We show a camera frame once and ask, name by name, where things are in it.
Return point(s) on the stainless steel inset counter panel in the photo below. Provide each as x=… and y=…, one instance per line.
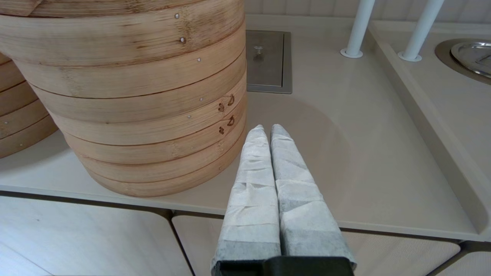
x=268, y=69

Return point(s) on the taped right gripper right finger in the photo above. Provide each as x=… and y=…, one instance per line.
x=307, y=222

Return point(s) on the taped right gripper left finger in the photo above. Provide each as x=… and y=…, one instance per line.
x=251, y=214

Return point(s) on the wide bamboo steamer stack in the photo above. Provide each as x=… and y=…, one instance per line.
x=134, y=134

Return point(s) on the white slanted metal pole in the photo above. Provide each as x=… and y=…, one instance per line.
x=424, y=27
x=362, y=23

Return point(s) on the white cabinet door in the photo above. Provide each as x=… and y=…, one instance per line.
x=475, y=268
x=76, y=241
x=402, y=257

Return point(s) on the round stainless steel lid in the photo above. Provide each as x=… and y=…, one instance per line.
x=473, y=57

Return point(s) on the short bamboo steamer stack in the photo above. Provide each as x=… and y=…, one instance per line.
x=19, y=115

